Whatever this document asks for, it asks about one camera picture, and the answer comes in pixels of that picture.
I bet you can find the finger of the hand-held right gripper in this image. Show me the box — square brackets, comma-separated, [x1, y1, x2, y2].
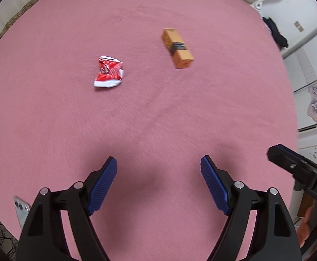
[267, 144, 317, 187]

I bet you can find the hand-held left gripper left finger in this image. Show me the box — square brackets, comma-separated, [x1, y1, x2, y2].
[16, 156, 118, 261]

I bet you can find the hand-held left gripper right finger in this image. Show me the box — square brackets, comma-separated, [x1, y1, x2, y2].
[200, 155, 303, 261]

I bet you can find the person's right hand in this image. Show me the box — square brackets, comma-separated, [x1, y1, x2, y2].
[297, 206, 317, 243]

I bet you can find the pink bed sheet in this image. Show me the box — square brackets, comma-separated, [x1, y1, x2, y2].
[0, 0, 300, 261]

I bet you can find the silver smartphone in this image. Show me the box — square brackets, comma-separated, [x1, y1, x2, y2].
[13, 196, 30, 230]

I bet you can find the white wardrobe with floral panels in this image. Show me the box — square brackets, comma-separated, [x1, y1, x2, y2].
[282, 23, 317, 131]

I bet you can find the red white crumpled wrapper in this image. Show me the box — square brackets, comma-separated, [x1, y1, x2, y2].
[94, 56, 125, 88]

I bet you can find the black hanging cloth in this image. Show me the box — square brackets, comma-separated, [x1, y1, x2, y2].
[262, 17, 289, 50]

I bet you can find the orange cardboard box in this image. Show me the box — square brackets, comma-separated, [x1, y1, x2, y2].
[162, 28, 195, 69]

